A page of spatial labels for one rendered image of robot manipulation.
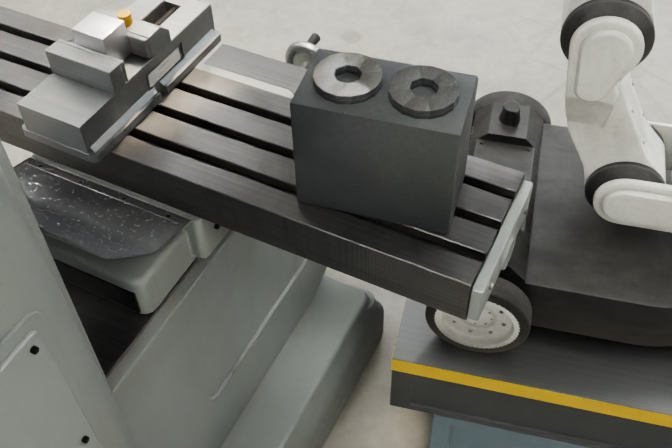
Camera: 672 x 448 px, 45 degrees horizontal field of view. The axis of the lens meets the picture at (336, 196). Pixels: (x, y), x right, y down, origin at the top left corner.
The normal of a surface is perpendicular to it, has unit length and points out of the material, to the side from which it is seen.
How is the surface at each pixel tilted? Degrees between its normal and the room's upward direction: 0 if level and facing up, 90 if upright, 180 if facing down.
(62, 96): 0
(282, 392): 0
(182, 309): 90
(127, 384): 90
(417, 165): 90
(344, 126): 90
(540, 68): 0
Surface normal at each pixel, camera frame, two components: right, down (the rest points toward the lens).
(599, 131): -0.24, 0.72
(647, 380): -0.02, -0.68
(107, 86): -0.47, 0.66
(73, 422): 0.89, 0.30
